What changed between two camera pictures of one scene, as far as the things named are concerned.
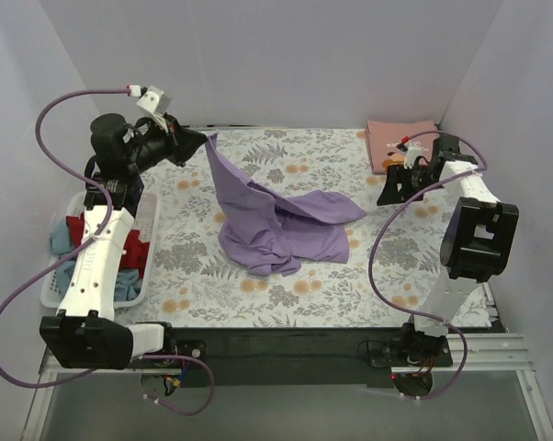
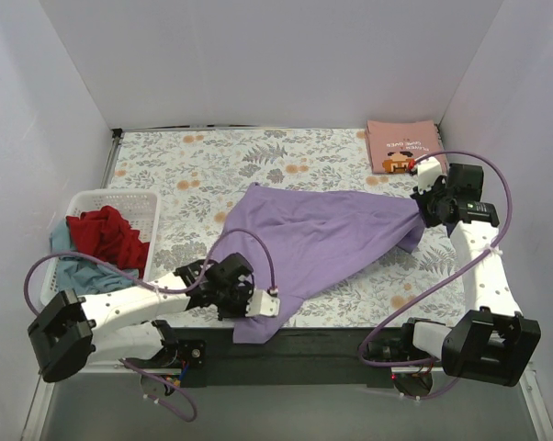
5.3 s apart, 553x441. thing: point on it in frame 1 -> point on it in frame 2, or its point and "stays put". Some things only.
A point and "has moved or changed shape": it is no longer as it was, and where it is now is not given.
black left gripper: [176, 141] -> [233, 310]
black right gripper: [400, 179] -> [426, 208]
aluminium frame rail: [492, 355] stays put
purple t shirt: [266, 233] has moved or changed shape
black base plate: [301, 357] stays put
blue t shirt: [128, 286] stays put
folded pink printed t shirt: [382, 138] stays put
